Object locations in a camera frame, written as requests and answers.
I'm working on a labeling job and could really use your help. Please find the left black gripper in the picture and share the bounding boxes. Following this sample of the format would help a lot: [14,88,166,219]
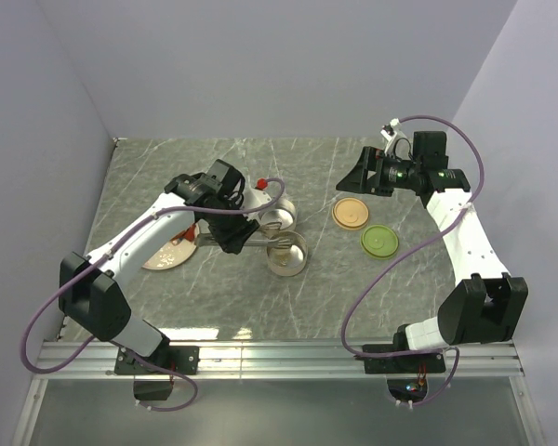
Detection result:
[205,196,260,255]

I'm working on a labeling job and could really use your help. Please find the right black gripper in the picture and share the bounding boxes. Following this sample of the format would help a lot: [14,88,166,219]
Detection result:
[336,147,421,198]

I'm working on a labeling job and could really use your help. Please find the metal tongs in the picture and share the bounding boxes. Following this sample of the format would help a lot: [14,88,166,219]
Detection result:
[194,221,294,249]

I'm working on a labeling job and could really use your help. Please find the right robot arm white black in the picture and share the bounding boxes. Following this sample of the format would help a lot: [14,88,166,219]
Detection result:
[337,131,528,372]

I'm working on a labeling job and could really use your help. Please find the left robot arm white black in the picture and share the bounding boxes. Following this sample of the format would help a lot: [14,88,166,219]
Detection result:
[58,160,271,374]

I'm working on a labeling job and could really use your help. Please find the far steel lunch bowl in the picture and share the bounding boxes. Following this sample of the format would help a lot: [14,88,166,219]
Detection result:
[260,198,298,230]

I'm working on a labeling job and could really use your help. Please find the steel lunch bowl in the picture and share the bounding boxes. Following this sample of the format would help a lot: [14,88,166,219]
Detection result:
[260,198,298,230]
[266,231,308,277]

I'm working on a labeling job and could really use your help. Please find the near steel lunch bowl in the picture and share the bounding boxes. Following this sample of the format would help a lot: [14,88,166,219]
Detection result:
[266,231,308,277]

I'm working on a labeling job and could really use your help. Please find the orange round lid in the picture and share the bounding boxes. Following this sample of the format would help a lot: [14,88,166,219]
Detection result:
[332,197,369,230]

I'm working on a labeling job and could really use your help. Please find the orange red food pieces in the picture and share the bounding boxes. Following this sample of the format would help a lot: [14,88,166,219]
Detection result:
[170,224,197,245]

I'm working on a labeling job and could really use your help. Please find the pink white plate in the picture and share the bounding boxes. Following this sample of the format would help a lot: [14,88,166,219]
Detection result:
[142,223,200,270]

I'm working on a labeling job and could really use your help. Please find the green round lid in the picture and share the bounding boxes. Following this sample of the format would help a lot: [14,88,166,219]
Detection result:
[360,225,399,259]

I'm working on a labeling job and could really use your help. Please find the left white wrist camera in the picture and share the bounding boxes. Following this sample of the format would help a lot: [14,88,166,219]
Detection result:
[240,178,276,223]

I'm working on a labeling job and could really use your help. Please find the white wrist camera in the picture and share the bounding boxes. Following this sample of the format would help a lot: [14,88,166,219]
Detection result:
[380,118,412,158]
[240,178,276,223]

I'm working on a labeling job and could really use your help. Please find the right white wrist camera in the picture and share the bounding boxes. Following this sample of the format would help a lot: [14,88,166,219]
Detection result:
[380,118,412,158]

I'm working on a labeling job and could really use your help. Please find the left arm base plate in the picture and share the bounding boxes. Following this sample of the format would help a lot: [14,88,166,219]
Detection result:
[113,345,200,375]

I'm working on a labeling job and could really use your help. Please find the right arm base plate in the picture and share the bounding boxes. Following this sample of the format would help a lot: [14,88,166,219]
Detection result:
[356,353,446,374]

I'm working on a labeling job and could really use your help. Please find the aluminium mounting rail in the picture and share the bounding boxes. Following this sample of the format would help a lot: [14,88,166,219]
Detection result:
[42,339,524,381]

